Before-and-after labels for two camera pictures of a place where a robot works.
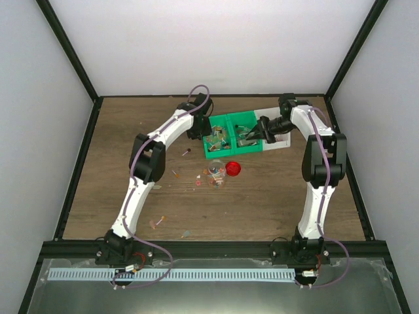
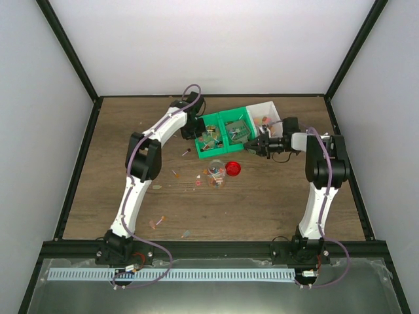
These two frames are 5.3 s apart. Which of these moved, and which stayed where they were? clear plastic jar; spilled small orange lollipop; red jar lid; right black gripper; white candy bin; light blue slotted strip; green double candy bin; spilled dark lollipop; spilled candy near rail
Moved: white candy bin; right black gripper; green double candy bin
Stayed: spilled small orange lollipop; spilled dark lollipop; light blue slotted strip; spilled candy near rail; clear plastic jar; red jar lid
